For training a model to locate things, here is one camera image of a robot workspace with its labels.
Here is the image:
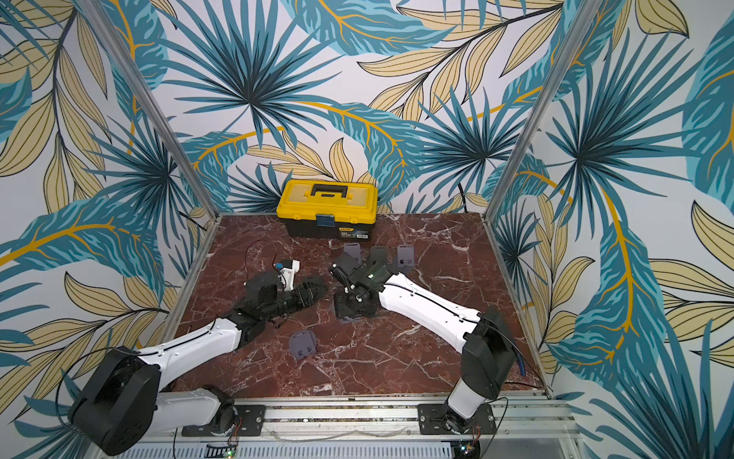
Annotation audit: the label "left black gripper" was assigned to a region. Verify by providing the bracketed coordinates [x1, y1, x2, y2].
[263, 280, 330, 321]

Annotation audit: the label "dark grey stand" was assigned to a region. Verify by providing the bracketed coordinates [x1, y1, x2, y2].
[368, 246, 388, 266]

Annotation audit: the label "lavender stand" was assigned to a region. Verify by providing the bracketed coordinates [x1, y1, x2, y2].
[396, 245, 416, 273]
[343, 243, 362, 265]
[289, 330, 317, 361]

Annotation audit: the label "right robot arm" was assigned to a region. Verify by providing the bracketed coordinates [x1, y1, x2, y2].
[330, 254, 521, 434]

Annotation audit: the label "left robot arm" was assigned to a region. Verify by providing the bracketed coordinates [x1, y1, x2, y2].
[68, 270, 327, 455]

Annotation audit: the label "yellow black toolbox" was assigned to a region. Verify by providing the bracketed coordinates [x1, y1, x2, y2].
[276, 180, 378, 241]

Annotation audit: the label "white perforated vent panel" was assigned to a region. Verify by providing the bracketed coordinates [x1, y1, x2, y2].
[118, 441, 454, 458]

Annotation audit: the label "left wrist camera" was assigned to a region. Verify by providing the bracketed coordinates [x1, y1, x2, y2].
[273, 259, 300, 292]

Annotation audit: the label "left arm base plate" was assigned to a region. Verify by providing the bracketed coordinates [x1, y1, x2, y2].
[182, 405, 266, 439]

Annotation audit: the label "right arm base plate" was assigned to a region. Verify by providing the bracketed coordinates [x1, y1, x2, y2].
[417, 404, 497, 435]

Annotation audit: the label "blue handled pliers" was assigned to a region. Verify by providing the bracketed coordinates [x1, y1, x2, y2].
[514, 350, 527, 377]

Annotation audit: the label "aluminium front rail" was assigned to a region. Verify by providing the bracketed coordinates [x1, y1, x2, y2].
[236, 391, 581, 443]

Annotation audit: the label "left aluminium frame post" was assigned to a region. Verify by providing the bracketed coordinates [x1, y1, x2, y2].
[78, 0, 220, 220]

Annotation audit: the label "aluminium frame post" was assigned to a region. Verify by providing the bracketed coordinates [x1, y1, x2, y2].
[78, 0, 220, 220]
[484, 0, 600, 228]

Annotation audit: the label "right aluminium frame post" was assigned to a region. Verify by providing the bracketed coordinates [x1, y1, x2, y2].
[484, 0, 600, 228]

